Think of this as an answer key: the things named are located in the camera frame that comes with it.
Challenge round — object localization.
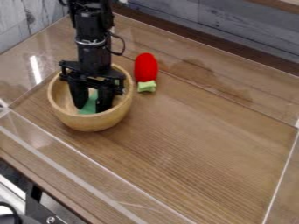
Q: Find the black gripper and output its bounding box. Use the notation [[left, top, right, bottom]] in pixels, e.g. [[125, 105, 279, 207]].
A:
[[59, 42, 125, 113]]

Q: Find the green rectangular block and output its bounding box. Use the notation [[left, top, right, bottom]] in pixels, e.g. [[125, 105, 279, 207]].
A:
[[79, 80, 123, 115]]

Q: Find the light wooden bowl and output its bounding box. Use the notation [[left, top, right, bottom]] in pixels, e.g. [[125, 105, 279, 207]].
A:
[[47, 64, 135, 131]]

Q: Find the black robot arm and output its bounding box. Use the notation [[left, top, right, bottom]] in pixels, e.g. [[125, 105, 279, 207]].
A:
[[59, 0, 127, 113]]

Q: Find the red plush strawberry toy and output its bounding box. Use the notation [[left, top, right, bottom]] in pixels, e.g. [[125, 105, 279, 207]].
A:
[[135, 52, 159, 93]]

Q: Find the clear acrylic enclosure panel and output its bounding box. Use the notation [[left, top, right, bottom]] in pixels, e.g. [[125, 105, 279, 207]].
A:
[[0, 105, 195, 224]]

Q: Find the black metal table bracket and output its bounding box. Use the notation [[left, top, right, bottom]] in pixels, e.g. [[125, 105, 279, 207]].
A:
[[24, 185, 77, 224]]

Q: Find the black cable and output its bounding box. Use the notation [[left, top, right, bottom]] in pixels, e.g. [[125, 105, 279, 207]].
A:
[[0, 201, 21, 224]]

